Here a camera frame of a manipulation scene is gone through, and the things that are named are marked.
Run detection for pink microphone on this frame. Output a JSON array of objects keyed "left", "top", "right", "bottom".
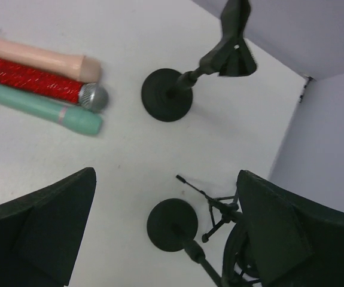
[{"left": 0, "top": 38, "right": 102, "bottom": 83}]

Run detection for red glitter microphone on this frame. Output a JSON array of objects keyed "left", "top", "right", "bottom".
[{"left": 0, "top": 59, "right": 108, "bottom": 112}]

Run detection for black clip mic stand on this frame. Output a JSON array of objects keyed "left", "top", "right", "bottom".
[
  {"left": 141, "top": 0, "right": 257, "bottom": 122},
  {"left": 147, "top": 199, "right": 222, "bottom": 286}
]

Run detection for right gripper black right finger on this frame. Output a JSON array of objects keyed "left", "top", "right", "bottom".
[{"left": 237, "top": 170, "right": 344, "bottom": 286}]

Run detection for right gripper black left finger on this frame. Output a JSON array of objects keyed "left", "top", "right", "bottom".
[{"left": 0, "top": 167, "right": 96, "bottom": 286}]

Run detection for black shock mount tripod stand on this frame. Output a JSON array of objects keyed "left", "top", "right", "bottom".
[{"left": 175, "top": 175, "right": 262, "bottom": 287}]

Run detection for mint green microphone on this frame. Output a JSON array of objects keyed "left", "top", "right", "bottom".
[{"left": 0, "top": 84, "right": 103, "bottom": 136}]

